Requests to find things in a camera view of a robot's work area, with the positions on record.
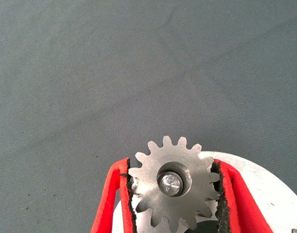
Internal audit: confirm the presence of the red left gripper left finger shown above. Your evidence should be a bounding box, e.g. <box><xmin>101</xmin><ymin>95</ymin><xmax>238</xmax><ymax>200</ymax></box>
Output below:
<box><xmin>90</xmin><ymin>157</ymin><xmax>137</xmax><ymax>233</ymax></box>

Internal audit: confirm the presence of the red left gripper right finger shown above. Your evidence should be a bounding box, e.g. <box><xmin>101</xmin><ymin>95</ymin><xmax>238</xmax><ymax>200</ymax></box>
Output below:
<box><xmin>210</xmin><ymin>159</ymin><xmax>274</xmax><ymax>233</ymax></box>

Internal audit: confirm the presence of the white gear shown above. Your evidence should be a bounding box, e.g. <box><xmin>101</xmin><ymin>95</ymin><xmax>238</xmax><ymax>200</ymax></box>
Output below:
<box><xmin>128</xmin><ymin>135</ymin><xmax>221</xmax><ymax>233</ymax></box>

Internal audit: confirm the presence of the round metal plate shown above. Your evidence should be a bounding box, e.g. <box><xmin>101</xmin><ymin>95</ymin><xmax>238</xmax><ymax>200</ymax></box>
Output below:
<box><xmin>112</xmin><ymin>150</ymin><xmax>297</xmax><ymax>233</ymax></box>

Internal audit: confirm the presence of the dark grey table cloth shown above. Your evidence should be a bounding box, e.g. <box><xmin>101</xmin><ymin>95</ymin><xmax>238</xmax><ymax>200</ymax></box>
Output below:
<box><xmin>0</xmin><ymin>0</ymin><xmax>297</xmax><ymax>233</ymax></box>

